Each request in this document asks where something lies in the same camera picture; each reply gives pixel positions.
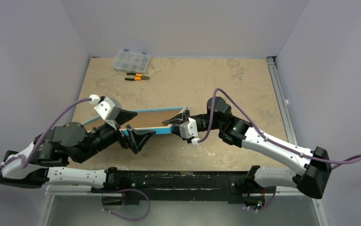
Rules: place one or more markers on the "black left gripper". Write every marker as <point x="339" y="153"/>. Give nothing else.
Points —
<point x="139" y="138"/>

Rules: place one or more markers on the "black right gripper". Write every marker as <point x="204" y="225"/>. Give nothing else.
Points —
<point x="202" y="121"/>

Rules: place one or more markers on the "blue wooden picture frame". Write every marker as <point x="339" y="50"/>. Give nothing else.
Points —
<point x="158" y="131"/>

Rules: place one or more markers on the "brown cardboard backing board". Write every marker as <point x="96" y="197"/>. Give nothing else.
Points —
<point x="152" y="118"/>

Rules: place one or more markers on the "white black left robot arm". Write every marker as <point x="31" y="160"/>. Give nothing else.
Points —
<point x="45" y="160"/>

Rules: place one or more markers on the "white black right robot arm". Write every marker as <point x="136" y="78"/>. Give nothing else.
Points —
<point x="307" y="170"/>

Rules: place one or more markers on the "orange black pliers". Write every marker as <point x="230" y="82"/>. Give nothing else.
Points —
<point x="136" y="77"/>

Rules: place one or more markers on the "clear plastic organizer box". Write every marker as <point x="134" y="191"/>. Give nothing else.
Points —
<point x="128" y="61"/>

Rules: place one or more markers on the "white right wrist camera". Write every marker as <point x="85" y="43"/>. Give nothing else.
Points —
<point x="191" y="132"/>

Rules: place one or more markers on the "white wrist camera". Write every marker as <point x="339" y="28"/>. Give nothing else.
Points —
<point x="191" y="132"/>
<point x="108" y="109"/>

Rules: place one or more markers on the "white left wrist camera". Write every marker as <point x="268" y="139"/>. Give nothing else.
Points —
<point x="108" y="109"/>

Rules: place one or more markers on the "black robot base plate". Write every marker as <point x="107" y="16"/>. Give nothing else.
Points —
<point x="132" y="197"/>

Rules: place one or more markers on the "aluminium front rail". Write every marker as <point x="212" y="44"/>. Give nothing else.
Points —
<point x="74" y="193"/>

